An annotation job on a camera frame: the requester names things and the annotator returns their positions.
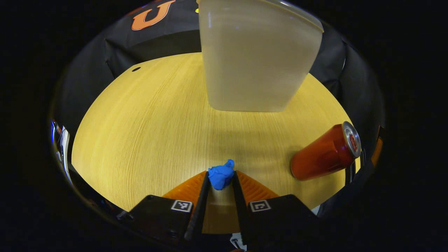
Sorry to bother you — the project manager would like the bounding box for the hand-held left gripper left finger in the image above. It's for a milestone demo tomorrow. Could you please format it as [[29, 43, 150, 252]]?
[[117, 171, 211, 243]]

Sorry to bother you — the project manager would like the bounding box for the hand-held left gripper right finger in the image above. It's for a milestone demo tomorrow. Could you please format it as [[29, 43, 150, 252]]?
[[231, 171, 320, 251]]

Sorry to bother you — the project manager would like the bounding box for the blue paper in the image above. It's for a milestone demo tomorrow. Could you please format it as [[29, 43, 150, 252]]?
[[208, 159, 235, 191]]

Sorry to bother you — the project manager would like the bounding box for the red pop can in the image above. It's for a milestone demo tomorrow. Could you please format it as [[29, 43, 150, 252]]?
[[290, 121, 362, 181]]

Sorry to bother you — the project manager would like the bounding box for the white desktop garbage bin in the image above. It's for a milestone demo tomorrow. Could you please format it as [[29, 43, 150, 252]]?
[[196, 0, 324, 113]]

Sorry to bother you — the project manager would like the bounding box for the wooden desktop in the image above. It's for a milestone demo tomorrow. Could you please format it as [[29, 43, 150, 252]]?
[[71, 52, 361, 234]]

